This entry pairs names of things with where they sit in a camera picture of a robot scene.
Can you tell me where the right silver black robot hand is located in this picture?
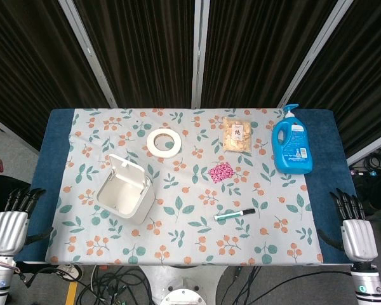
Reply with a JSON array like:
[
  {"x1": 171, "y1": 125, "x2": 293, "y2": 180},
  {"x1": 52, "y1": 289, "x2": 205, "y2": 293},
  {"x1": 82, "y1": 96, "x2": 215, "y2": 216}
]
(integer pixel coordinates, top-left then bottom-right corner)
[{"x1": 316, "y1": 187, "x2": 379, "y2": 262}]

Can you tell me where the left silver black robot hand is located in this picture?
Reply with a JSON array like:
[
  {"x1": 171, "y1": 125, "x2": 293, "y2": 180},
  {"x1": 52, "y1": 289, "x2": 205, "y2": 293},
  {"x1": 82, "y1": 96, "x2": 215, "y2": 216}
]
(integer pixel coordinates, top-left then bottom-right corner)
[{"x1": 0, "y1": 187, "x2": 55, "y2": 257}]

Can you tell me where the green marker with black cap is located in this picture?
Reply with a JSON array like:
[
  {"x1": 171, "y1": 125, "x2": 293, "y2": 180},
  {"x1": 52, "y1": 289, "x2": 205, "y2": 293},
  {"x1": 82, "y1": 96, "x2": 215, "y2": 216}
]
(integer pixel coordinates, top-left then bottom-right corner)
[{"x1": 213, "y1": 208, "x2": 257, "y2": 222}]

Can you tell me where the pink candy packet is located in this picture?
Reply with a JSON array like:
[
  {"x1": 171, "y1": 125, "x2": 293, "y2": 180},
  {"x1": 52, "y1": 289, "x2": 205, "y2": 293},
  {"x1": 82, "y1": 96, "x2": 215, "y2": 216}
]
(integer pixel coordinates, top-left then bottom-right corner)
[{"x1": 208, "y1": 161, "x2": 236, "y2": 184}]

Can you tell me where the blue table mat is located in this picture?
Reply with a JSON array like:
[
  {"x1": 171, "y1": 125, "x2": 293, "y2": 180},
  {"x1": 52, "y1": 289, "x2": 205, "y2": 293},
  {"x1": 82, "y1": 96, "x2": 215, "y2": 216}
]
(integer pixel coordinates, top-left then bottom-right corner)
[{"x1": 14, "y1": 108, "x2": 359, "y2": 264}]

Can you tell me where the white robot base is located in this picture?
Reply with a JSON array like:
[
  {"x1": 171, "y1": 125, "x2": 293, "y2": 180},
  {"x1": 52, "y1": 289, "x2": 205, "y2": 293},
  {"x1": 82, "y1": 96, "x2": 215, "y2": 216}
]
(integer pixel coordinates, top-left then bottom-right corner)
[{"x1": 138, "y1": 264, "x2": 233, "y2": 305}]

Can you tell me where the white tape roll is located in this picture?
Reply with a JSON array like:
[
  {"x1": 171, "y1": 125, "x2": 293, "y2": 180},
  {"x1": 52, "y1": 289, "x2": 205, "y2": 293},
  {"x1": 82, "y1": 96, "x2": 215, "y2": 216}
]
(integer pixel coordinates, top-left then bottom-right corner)
[{"x1": 146, "y1": 128, "x2": 184, "y2": 158}]

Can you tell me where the white sneaker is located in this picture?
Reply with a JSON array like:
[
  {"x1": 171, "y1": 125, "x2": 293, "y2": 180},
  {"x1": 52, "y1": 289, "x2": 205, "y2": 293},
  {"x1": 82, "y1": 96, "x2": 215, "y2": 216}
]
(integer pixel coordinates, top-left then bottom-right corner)
[{"x1": 55, "y1": 265, "x2": 83, "y2": 281}]

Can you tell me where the floral tablecloth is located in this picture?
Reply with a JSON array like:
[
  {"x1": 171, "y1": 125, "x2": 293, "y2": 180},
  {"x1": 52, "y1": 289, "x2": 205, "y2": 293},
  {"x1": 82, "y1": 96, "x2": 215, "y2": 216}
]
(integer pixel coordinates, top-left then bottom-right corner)
[{"x1": 45, "y1": 107, "x2": 324, "y2": 266}]

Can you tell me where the white lidded plastic bin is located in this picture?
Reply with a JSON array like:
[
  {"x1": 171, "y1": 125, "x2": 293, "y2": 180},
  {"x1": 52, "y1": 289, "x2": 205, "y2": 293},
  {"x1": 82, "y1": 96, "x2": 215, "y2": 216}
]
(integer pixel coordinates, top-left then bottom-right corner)
[{"x1": 96, "y1": 153, "x2": 156, "y2": 226}]

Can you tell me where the black power strip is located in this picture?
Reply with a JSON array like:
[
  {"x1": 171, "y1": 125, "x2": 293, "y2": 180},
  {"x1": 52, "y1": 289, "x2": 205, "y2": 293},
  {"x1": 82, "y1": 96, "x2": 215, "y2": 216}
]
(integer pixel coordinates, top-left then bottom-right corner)
[{"x1": 349, "y1": 167, "x2": 381, "y2": 178}]

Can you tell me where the clear snack bag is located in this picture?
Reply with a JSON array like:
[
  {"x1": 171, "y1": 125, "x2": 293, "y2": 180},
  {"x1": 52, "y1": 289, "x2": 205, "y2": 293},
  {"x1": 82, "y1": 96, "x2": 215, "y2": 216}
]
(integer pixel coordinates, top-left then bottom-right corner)
[{"x1": 222, "y1": 116, "x2": 253, "y2": 156}]

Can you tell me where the blue pump detergent bottle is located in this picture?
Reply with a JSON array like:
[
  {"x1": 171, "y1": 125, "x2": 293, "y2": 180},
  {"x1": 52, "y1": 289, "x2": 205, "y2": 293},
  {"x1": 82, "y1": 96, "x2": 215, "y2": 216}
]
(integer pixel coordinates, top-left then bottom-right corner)
[{"x1": 271, "y1": 104, "x2": 314, "y2": 175}]

